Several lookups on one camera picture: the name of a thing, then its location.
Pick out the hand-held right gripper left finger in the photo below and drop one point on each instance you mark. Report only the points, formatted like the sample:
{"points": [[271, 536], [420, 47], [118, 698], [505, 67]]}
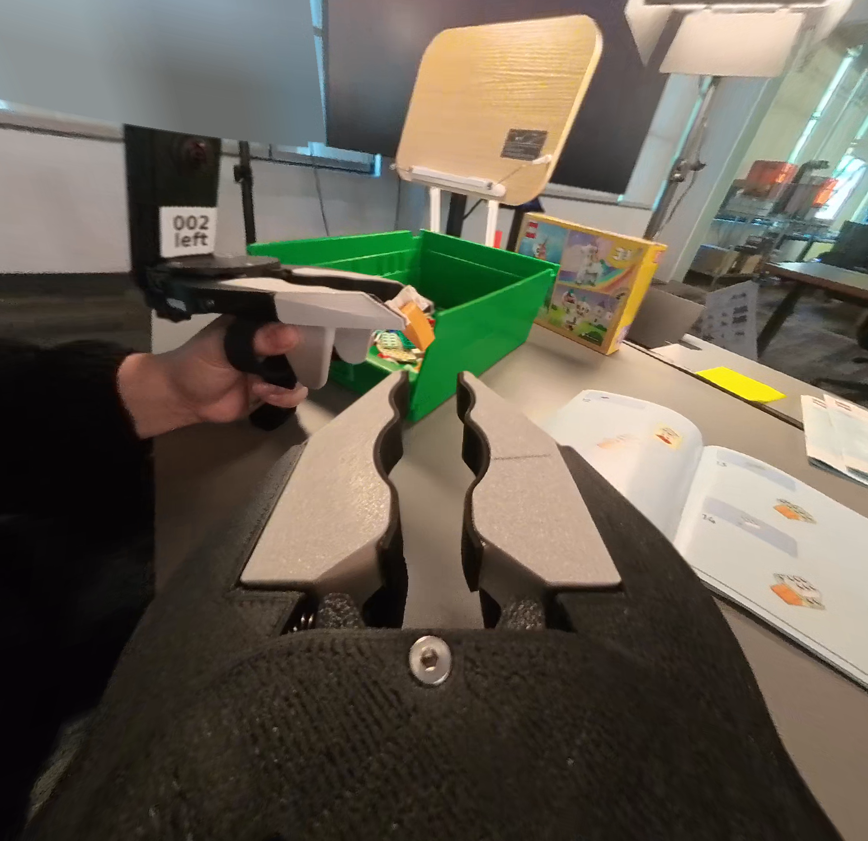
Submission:
{"points": [[319, 509]]}

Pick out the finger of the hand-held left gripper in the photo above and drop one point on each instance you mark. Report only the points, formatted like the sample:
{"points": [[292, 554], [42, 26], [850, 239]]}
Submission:
{"points": [[312, 276], [325, 309]]}

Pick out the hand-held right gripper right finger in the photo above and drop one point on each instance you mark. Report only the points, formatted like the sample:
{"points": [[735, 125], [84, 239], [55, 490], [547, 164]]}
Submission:
{"points": [[542, 515]]}

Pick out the pile of mixed lego bricks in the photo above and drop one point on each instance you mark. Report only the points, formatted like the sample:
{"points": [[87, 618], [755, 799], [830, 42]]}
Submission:
{"points": [[393, 354]]}

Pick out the orange and cream lego assembly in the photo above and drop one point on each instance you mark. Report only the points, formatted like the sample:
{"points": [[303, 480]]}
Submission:
{"points": [[417, 326]]}

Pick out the green bin holding lego bricks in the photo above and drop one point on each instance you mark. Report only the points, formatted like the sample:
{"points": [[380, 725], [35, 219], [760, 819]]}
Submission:
{"points": [[488, 312]]}

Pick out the person's left forearm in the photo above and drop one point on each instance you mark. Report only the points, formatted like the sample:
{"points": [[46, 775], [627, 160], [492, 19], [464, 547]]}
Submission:
{"points": [[68, 448]]}

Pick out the yellow lego set box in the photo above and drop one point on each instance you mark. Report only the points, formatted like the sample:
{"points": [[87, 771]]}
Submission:
{"points": [[590, 285]]}

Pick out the person's left hand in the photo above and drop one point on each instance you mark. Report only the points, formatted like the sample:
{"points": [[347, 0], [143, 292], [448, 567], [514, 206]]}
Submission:
{"points": [[183, 380]]}

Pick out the thin black stand pole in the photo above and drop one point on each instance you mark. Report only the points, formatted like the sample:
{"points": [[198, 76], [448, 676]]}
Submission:
{"points": [[245, 190]]}

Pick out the open instruction booklet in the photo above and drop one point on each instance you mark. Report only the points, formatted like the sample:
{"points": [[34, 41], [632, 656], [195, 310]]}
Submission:
{"points": [[746, 515]]}

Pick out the dark grey case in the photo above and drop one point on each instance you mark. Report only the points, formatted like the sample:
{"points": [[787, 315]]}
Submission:
{"points": [[661, 319]]}

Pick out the yellow paper sheet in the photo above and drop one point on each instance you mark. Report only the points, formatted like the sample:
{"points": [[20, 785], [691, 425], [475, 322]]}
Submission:
{"points": [[739, 383]]}

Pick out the wooden book stand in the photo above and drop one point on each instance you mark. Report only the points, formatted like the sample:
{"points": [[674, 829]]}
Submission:
{"points": [[495, 95]]}

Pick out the printed parts sheet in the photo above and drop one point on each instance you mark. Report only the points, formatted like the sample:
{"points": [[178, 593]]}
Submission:
{"points": [[732, 319]]}

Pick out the closed white instruction booklet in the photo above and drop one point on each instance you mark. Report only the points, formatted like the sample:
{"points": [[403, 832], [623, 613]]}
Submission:
{"points": [[824, 434], [856, 448]]}

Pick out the long brown table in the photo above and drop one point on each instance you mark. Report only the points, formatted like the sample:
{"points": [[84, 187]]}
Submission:
{"points": [[820, 275]]}

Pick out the metal shelf rack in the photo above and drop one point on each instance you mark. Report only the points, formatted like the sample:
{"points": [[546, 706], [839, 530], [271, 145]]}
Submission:
{"points": [[780, 204]]}

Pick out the black light stand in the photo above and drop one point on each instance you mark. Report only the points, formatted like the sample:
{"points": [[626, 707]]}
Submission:
{"points": [[692, 149]]}

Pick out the white studio light panel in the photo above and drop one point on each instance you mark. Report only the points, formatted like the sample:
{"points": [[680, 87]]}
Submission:
{"points": [[732, 34]]}

